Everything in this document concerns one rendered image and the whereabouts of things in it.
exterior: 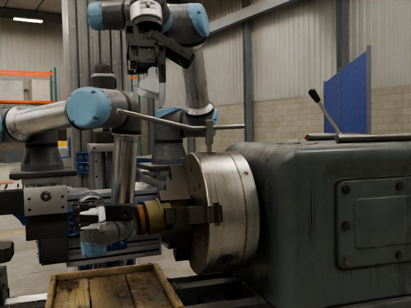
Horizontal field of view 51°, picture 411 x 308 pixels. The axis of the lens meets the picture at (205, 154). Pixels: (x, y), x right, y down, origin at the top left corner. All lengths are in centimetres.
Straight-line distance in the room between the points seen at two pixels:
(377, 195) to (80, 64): 127
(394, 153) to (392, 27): 1229
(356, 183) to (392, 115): 1199
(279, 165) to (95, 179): 96
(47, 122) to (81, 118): 18
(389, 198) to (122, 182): 78
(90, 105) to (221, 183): 45
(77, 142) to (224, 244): 100
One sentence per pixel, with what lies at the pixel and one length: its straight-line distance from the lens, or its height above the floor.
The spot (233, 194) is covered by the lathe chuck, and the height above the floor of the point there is 114.
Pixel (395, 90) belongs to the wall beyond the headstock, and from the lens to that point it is 1306.
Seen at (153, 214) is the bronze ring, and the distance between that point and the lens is 108.
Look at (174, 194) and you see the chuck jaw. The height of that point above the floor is 113.
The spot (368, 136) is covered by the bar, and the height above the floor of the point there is 127.
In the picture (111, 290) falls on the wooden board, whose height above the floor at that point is 89.
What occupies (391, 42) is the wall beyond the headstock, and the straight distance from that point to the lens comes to 1333.
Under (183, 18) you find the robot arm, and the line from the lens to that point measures 154.
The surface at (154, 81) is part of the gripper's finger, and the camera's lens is 99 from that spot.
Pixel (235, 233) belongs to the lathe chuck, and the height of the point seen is 106.
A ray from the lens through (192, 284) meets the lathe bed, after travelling 127.
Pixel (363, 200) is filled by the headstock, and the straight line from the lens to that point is 110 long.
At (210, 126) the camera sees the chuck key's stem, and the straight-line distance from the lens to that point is 110.
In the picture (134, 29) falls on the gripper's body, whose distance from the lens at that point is 105.
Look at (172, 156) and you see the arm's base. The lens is 174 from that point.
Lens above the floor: 129
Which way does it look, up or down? 3 degrees down
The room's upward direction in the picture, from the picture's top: 1 degrees counter-clockwise
